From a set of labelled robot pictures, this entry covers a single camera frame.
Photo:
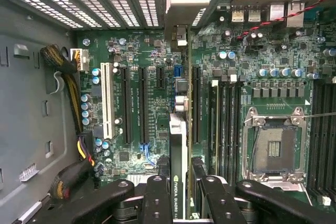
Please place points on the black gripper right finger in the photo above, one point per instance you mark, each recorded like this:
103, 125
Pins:
215, 203

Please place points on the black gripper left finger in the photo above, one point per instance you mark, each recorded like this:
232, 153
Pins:
157, 203

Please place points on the silver chipset heatsink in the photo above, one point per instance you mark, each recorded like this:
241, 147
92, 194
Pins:
135, 179

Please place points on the socket locking lever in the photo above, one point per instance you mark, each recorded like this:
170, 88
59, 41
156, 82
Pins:
320, 115
253, 155

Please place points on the metal socket cover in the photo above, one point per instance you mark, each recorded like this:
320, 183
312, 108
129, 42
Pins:
278, 183

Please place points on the black empty RAM slot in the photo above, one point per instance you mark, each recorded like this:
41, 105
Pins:
316, 134
231, 129
324, 134
332, 134
223, 129
238, 119

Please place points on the CPU socket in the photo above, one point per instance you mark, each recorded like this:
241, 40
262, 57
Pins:
275, 150

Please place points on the long PCIe expansion slot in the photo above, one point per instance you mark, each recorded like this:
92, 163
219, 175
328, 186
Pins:
144, 103
127, 103
197, 103

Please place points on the white PCI expansion slot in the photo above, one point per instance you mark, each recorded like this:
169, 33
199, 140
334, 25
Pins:
107, 103

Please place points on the short PCIe expansion slot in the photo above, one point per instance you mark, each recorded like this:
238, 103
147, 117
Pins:
161, 77

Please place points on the blue header connector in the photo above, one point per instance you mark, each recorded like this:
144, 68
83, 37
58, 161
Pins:
177, 72

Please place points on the green motherboard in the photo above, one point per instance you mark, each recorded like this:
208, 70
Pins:
262, 51

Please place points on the white power connector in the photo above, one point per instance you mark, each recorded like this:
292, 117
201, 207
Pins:
81, 60

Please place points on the silver USB port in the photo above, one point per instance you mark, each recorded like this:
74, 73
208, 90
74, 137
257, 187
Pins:
254, 14
238, 14

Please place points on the perforated metal slot cover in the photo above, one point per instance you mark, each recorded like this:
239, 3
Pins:
76, 12
52, 12
149, 11
125, 11
102, 12

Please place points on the silver display port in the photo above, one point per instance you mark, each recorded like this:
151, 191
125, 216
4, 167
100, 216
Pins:
277, 11

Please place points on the silver ethernet port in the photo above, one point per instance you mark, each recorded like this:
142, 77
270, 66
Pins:
295, 14

